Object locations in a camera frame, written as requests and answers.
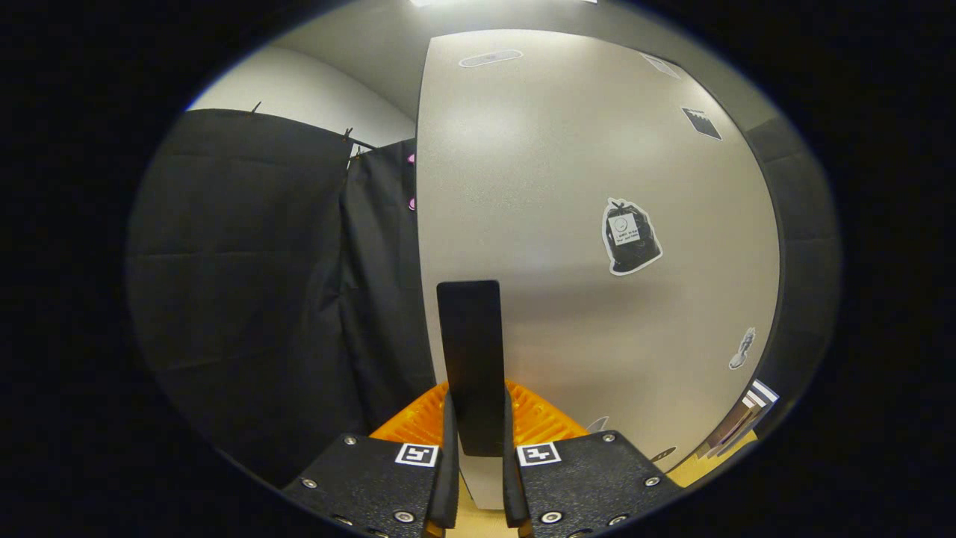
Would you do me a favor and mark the black backdrop cloth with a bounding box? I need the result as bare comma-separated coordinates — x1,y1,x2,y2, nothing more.
125,108,843,490

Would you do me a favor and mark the beige cabinet door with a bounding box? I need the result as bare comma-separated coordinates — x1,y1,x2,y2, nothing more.
416,28,785,510

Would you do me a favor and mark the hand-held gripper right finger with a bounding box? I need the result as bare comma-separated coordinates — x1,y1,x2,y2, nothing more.
502,381,684,538

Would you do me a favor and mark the white book with dark spine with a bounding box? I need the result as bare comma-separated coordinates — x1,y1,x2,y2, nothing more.
736,392,766,427

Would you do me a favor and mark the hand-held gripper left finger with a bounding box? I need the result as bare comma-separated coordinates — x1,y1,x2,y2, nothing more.
282,381,460,538

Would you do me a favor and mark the large ceiling light panel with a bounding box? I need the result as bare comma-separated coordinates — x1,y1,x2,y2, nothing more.
409,0,598,7

